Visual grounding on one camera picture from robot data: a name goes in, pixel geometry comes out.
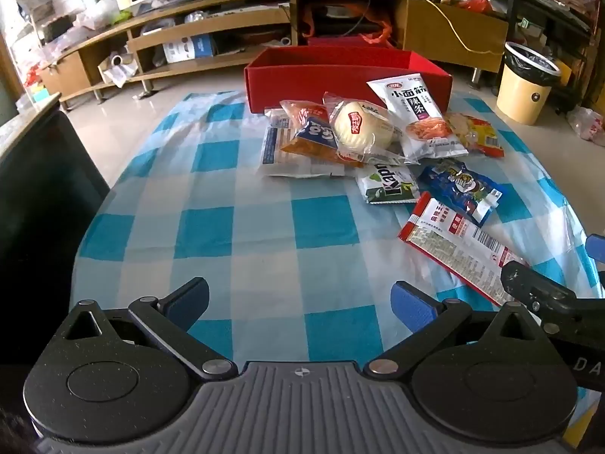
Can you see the wooden television stand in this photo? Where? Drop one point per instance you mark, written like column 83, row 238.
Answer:
column 212, row 21

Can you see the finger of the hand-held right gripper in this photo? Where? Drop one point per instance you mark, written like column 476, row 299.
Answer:
column 596, row 250
column 524, row 281

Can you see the clear round bun packet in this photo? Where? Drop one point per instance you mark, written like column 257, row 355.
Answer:
column 361, row 130

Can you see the blue white checkered tablecloth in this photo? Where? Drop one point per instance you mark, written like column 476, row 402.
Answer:
column 236, row 198

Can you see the red white long packet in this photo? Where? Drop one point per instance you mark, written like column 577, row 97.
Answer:
column 449, row 241

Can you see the pink gift box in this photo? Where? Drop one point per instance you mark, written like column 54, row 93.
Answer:
column 345, row 41

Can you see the dark cabinet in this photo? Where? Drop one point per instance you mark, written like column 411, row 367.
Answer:
column 38, row 198

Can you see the yellow red chip packet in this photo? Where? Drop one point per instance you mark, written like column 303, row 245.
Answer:
column 477, row 137

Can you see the red cardboard box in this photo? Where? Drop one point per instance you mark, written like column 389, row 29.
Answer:
column 302, row 85

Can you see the long bread packet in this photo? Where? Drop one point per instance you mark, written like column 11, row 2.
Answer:
column 274, row 146

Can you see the red plastic bag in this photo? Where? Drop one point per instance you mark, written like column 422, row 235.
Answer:
column 475, row 4

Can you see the white spicy strip packet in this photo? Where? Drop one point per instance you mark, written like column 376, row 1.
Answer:
column 416, row 108

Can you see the orange plastic bag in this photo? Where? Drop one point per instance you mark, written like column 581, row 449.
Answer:
column 378, row 30

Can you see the green white wafer packet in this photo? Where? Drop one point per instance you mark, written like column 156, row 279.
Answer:
column 383, row 184

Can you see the black metal shelf rack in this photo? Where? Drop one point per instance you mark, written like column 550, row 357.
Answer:
column 557, row 4

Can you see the orange snack packet blue label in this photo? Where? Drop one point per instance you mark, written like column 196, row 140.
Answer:
column 312, row 137

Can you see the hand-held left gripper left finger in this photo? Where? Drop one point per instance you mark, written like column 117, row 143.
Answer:
column 189, row 300

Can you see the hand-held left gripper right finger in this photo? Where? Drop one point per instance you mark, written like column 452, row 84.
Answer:
column 411, row 305

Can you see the blue white carton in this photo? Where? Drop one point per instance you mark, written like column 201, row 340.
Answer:
column 189, row 49

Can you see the clear plastic bag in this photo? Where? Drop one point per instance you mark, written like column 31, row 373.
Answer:
column 588, row 125

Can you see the cream trash can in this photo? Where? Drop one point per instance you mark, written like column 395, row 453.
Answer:
column 520, row 94

